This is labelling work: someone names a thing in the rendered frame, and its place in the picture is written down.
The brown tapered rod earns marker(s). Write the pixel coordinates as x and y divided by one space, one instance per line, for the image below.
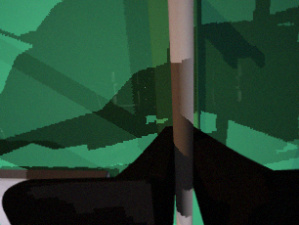
181 32

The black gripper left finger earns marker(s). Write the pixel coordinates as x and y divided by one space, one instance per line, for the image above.
142 194

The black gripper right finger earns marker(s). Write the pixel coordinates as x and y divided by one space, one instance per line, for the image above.
235 190

